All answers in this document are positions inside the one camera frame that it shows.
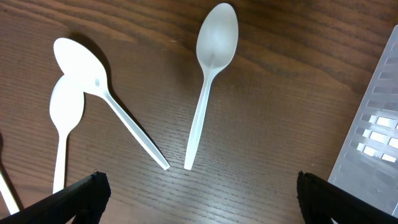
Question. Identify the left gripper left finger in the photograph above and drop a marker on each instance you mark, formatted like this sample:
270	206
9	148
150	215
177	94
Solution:
82	202

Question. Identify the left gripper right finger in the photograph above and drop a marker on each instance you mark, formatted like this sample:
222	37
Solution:
323	202

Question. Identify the white spoon crossing handle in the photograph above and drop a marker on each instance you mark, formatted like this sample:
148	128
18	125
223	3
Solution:
76	61

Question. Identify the translucent white spoon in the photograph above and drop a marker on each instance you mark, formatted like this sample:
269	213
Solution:
216	46

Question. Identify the clear plastic basket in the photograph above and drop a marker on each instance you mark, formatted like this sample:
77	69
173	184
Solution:
366	166

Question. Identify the white utensil handle far left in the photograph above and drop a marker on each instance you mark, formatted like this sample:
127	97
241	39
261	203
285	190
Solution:
9	200

